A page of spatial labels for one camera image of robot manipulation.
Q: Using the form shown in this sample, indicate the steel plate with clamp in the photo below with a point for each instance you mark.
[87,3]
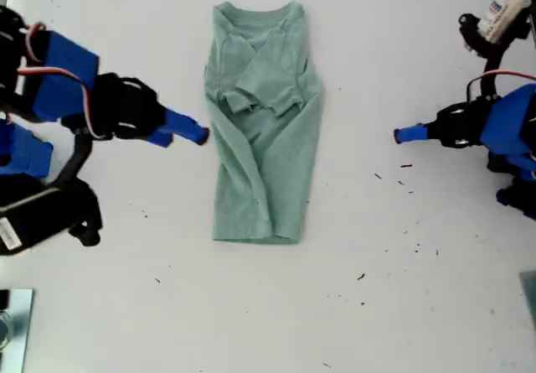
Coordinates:
[17,331]

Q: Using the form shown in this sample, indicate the green t-shirt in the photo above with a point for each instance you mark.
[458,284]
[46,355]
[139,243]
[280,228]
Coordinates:
[264,159]

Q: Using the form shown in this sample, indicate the black camera stalk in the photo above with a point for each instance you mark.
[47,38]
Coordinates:
[75,159]
[491,71]

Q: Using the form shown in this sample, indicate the black camera box white label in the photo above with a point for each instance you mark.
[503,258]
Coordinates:
[496,19]

